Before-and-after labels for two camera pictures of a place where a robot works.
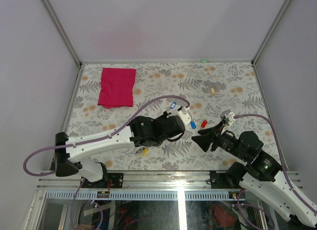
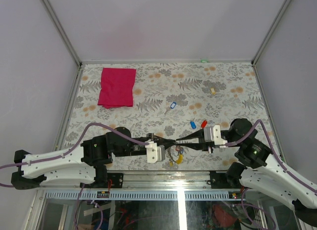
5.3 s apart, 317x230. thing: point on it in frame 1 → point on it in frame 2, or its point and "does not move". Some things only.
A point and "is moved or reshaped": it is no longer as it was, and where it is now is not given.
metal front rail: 149,185 does not move
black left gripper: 163,117 → 161,142
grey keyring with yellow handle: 144,151 is moved or reshaped
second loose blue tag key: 193,124 does not move
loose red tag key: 203,123 does not move
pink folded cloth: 117,87 does not move
